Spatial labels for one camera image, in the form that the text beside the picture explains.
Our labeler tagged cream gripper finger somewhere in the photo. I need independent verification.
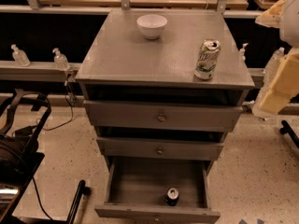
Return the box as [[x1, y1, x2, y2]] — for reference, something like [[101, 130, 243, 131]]
[[255, 0, 287, 28], [259, 51, 299, 114]]

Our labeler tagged blue pepsi can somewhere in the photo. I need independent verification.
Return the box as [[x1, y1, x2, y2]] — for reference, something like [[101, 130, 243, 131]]
[[164, 188, 179, 206]]

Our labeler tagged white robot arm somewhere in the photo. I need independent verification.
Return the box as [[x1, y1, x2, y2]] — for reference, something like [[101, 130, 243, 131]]
[[255, 0, 299, 114]]

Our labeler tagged green white 7up can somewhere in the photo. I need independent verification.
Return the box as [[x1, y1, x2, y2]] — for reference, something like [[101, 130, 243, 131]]
[[194, 39, 221, 80]]

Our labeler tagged grey wooden drawer cabinet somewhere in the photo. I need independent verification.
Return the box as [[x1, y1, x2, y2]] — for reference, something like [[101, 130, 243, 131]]
[[75, 8, 256, 224]]

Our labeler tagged top grey drawer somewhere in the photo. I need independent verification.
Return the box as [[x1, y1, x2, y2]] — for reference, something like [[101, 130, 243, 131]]
[[83, 100, 242, 133]]

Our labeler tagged middle grey drawer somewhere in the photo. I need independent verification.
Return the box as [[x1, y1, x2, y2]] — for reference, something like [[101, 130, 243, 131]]
[[97, 137, 223, 161]]

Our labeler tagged bottom grey open drawer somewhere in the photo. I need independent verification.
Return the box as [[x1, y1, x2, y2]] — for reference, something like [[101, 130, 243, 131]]
[[95, 157, 221, 224]]

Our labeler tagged clear plastic water bottle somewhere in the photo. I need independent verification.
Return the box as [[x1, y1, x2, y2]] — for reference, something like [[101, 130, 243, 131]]
[[252, 47, 284, 119]]

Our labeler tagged black caster leg right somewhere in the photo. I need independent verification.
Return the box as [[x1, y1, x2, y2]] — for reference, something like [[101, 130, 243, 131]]
[[279, 120, 299, 148]]

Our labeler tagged small pump bottle right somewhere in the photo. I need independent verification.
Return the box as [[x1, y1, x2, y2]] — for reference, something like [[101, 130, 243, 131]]
[[239, 43, 249, 61]]

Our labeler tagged white ceramic bowl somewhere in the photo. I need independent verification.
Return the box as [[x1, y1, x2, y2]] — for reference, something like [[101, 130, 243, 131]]
[[136, 14, 167, 39]]

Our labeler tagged clear pump bottle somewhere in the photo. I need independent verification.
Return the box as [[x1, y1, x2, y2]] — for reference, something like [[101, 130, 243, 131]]
[[11, 44, 30, 66], [52, 48, 70, 71]]

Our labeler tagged black chair base leg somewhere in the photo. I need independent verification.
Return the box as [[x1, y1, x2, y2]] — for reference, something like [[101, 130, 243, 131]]
[[66, 180, 91, 224]]

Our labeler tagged clear pump bottle far left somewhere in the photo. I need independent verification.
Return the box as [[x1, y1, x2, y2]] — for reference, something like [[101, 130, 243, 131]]
[[11, 44, 30, 66]]

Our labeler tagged black office chair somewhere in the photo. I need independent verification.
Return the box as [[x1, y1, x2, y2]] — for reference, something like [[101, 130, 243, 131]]
[[0, 89, 51, 224]]

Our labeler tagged black floor cable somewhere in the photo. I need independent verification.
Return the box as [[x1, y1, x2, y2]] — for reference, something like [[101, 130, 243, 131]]
[[32, 77, 78, 221]]

